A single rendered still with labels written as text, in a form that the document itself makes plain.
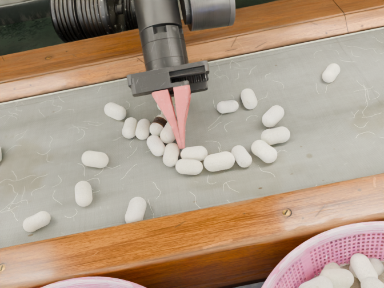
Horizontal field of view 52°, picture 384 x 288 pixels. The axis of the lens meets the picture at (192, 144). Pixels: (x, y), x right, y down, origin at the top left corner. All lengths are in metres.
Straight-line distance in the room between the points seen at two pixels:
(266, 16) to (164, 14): 0.26
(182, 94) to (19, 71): 0.35
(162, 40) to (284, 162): 0.21
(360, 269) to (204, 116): 0.29
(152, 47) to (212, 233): 0.24
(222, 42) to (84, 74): 0.24
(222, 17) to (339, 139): 0.22
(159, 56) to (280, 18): 0.29
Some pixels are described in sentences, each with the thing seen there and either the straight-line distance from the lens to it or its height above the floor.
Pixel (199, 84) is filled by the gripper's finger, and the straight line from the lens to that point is 0.53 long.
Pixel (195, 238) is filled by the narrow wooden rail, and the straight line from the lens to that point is 0.41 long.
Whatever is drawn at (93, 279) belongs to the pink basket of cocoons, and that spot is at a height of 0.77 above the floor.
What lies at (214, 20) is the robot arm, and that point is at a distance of 0.53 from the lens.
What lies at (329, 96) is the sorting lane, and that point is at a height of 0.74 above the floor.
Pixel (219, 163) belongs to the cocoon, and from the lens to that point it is 0.48.
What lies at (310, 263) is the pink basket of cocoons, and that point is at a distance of 0.42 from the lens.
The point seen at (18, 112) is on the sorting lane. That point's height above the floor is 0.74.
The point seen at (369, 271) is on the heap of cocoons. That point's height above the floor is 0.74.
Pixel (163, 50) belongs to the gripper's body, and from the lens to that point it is 0.50.
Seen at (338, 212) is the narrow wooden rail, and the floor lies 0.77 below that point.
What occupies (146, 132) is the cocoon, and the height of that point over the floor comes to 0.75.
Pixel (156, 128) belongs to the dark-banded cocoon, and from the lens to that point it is 0.54.
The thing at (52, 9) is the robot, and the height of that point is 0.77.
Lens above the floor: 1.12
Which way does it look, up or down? 46 degrees down
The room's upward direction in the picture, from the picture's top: 12 degrees counter-clockwise
